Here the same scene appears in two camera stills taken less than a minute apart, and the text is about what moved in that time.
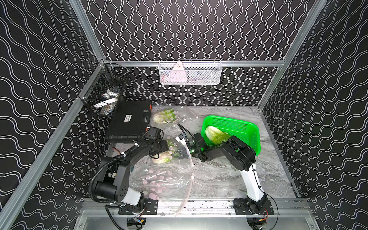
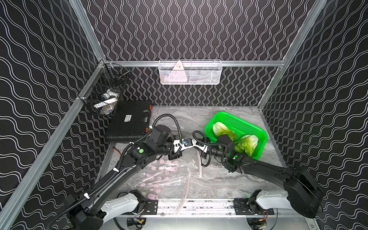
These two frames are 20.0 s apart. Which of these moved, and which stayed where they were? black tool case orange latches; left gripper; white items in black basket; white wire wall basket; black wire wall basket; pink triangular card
Moved: left gripper
Stayed: white items in black basket; white wire wall basket; black wire wall basket; pink triangular card; black tool case orange latches
